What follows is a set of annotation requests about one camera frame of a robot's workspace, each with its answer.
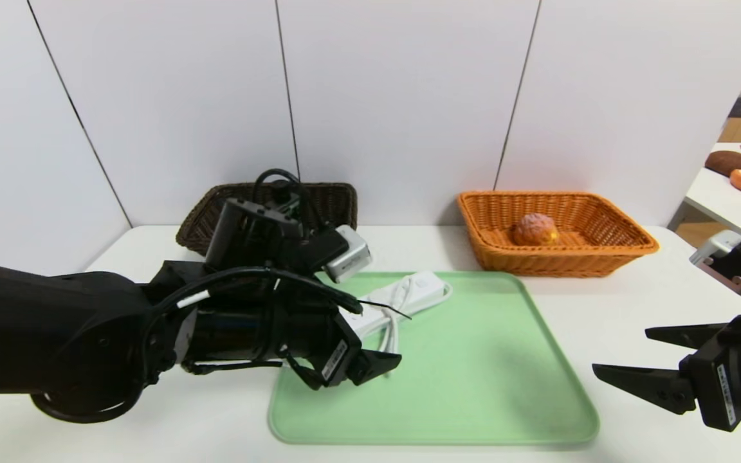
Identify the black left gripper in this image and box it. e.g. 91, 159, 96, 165
280, 305, 402, 391

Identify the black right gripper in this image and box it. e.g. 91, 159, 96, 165
592, 314, 741, 433

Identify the white power strip with cable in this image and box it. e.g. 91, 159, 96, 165
342, 271, 453, 361

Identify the brown cream puff bread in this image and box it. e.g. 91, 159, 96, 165
513, 213, 561, 247

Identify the orange wicker basket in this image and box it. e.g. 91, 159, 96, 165
458, 190, 660, 278

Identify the dark brown wicker basket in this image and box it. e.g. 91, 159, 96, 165
176, 182, 358, 255

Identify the light green plastic tray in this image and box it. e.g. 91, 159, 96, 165
268, 271, 601, 446

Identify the dark brown bread loaf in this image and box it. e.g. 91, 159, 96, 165
705, 150, 741, 179

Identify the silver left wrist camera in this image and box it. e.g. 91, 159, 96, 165
324, 225, 372, 284

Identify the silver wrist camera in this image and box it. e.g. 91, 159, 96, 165
324, 225, 372, 284
690, 230, 741, 296

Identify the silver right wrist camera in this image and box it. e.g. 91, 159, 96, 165
690, 230, 741, 296

